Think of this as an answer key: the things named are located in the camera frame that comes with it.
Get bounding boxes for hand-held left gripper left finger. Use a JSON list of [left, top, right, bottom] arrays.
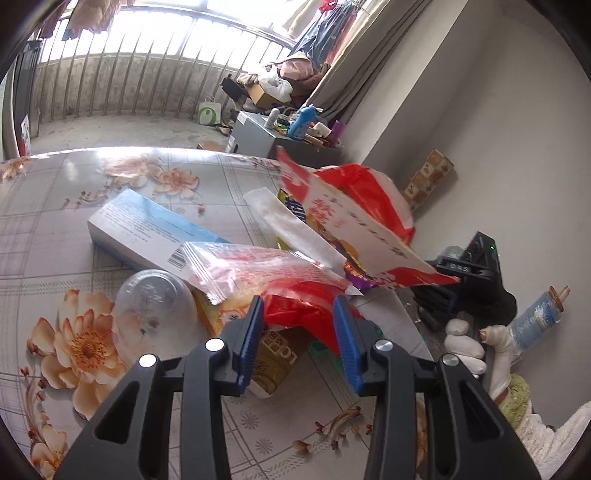
[[54, 296, 266, 480]]

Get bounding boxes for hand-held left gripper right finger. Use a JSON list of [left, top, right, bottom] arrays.
[[332, 295, 542, 480]]

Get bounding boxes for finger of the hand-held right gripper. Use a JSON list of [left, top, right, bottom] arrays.
[[425, 257, 477, 280], [412, 286, 460, 332]]

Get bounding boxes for gold packet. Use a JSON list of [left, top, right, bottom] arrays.
[[249, 328, 301, 398]]

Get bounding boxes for yellow snack wrapper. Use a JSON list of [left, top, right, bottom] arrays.
[[191, 291, 259, 337]]

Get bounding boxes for red foil wrapper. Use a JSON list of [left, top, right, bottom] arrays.
[[261, 281, 384, 356]]

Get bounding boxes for purple yellow snack bag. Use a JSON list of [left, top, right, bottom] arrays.
[[276, 189, 384, 291]]

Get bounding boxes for clear red printed packet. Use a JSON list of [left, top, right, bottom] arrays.
[[178, 241, 352, 305]]

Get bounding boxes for clear plastic cup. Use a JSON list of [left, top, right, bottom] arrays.
[[113, 270, 206, 365]]

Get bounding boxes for red and white snack bag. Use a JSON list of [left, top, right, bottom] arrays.
[[276, 147, 460, 291]]

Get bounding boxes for red white plastic bag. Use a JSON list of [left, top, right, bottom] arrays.
[[318, 164, 416, 245]]

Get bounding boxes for blue white cardboard box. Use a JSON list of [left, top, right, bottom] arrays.
[[88, 189, 232, 282]]

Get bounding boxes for person's right forearm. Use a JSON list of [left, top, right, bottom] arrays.
[[498, 373, 591, 480]]

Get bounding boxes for person's right hand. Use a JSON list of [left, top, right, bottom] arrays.
[[444, 318, 520, 402]]

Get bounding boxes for clear bottle blue label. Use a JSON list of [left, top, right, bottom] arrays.
[[510, 286, 571, 356]]

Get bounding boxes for patterned beige box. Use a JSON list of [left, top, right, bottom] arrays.
[[403, 148, 457, 214]]

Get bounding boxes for grey cabinet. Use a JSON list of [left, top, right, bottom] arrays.
[[229, 111, 342, 169]]

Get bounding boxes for grey curtain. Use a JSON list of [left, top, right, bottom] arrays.
[[302, 0, 448, 134]]

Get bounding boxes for floral tablecloth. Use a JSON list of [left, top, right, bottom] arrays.
[[0, 147, 444, 480]]

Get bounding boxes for white green shopping bag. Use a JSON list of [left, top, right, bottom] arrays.
[[198, 93, 223, 126]]

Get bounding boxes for brown cardboard box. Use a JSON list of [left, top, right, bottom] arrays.
[[247, 83, 293, 109]]

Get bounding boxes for pink clothes pile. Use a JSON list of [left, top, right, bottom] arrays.
[[272, 55, 331, 93]]

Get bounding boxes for hanging blue garments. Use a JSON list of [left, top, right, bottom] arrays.
[[291, 4, 365, 70]]

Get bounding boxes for metal railing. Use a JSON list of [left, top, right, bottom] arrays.
[[14, 9, 305, 123]]

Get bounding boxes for dark grey panel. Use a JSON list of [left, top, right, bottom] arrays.
[[11, 39, 44, 155]]

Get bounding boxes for hanging peach garment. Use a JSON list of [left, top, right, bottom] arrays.
[[69, 0, 121, 35]]

